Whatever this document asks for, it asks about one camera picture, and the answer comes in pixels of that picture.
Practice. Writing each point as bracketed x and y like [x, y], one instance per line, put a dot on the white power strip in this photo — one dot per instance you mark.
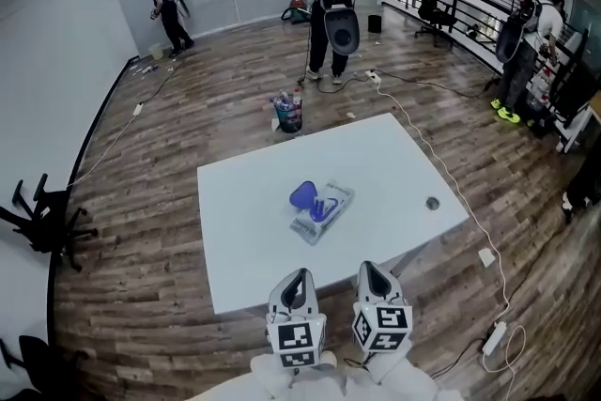
[373, 76]
[494, 337]
[137, 109]

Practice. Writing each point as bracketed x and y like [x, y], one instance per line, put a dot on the white paper sheet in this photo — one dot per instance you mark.
[273, 125]

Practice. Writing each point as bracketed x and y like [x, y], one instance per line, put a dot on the clear plastic packet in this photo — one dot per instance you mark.
[307, 227]

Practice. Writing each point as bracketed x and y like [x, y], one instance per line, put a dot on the large clear water jug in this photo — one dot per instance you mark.
[540, 96]

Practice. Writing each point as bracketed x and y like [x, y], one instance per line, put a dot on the person's left forearm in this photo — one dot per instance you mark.
[270, 373]

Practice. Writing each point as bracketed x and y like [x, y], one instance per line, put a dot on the black office chair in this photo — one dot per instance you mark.
[47, 220]
[429, 4]
[37, 366]

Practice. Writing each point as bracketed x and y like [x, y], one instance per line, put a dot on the pale plastic bucket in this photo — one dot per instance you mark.
[157, 51]

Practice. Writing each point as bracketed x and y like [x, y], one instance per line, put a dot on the person's right forearm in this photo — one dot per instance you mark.
[401, 368]

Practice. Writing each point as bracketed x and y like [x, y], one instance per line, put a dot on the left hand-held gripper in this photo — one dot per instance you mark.
[296, 335]

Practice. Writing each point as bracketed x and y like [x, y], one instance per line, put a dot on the white desk wooden top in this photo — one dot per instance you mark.
[573, 131]

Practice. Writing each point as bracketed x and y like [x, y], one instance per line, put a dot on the white table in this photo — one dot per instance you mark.
[244, 225]

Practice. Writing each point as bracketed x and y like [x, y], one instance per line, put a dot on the white paper card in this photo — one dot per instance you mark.
[487, 257]

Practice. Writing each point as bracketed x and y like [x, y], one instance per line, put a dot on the red green vacuum cleaner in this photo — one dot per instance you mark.
[297, 11]

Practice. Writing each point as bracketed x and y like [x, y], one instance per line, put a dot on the person's left hand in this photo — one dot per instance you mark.
[328, 359]

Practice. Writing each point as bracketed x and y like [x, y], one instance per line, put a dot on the person's white suit torso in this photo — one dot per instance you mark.
[324, 390]

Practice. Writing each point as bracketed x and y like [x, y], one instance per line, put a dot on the bunch of empty plastic bottles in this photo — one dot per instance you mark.
[286, 101]

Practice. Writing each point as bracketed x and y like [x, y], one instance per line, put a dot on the black mesh waste bin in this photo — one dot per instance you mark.
[288, 121]

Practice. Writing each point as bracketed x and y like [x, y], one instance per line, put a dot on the black trolley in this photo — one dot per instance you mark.
[575, 84]

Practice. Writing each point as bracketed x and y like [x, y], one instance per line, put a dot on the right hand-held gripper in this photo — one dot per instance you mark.
[382, 326]

